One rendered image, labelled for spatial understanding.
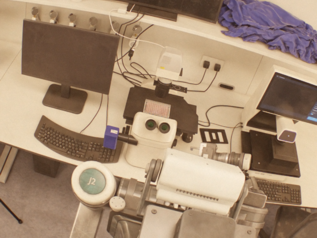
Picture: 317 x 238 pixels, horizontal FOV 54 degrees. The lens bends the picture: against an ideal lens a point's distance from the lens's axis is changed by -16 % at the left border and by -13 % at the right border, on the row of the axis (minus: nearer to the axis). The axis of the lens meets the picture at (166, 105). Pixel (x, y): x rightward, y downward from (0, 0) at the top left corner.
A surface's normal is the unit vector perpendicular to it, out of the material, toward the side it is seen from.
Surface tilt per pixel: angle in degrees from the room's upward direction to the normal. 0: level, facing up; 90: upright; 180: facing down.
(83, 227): 23
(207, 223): 0
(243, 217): 43
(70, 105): 0
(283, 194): 5
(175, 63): 73
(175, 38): 90
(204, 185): 55
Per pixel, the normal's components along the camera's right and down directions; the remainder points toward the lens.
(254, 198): -0.22, -0.18
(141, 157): -0.10, 0.68
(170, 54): 0.08, 0.01
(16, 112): 0.22, -0.71
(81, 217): 0.14, -0.40
